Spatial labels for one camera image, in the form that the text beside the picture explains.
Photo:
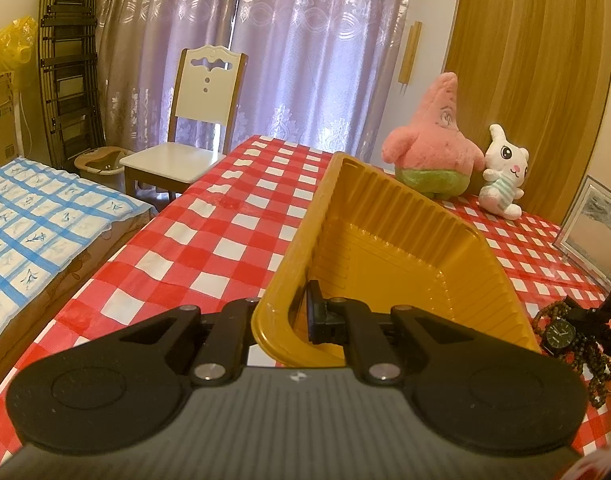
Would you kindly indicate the red checked tablecloth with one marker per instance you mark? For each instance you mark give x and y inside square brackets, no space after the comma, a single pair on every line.
[210,240]

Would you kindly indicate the pink starfish plush toy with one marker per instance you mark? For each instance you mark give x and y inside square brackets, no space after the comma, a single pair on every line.
[430,150]

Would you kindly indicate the yellow plastic bag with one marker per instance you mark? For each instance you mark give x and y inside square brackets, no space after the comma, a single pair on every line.
[8,50]

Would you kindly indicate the silver picture frame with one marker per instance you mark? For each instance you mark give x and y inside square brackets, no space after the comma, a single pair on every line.
[595,230]

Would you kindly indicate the black wristwatch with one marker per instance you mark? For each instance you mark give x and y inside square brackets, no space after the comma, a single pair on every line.
[559,335]

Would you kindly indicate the white rabbit plush toy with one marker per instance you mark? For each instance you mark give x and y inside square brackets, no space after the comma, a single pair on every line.
[503,170]

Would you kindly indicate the purple patterned curtain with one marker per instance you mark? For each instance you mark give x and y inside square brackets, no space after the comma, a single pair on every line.
[305,50]

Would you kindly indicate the wooden door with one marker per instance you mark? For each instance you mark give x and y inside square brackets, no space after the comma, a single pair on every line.
[525,60]

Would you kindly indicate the blue checked bed sheet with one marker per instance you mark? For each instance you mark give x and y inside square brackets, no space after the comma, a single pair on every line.
[35,230]

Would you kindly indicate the yellow plastic tray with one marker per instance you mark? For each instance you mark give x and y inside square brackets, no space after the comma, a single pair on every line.
[385,220]

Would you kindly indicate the stack of black folding chairs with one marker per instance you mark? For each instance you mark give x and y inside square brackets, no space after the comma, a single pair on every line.
[68,60]

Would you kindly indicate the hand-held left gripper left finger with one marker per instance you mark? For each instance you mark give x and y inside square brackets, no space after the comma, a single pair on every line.
[235,320]

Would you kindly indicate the white wooden chair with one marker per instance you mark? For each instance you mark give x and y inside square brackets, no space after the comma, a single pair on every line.
[205,90]

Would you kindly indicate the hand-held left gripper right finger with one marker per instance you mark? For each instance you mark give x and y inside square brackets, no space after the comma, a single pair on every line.
[313,315]

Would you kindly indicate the beige foot basin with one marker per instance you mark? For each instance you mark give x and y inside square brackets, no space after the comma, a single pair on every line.
[93,165]

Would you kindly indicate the brown mattress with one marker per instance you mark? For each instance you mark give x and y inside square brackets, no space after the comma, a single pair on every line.
[60,285]

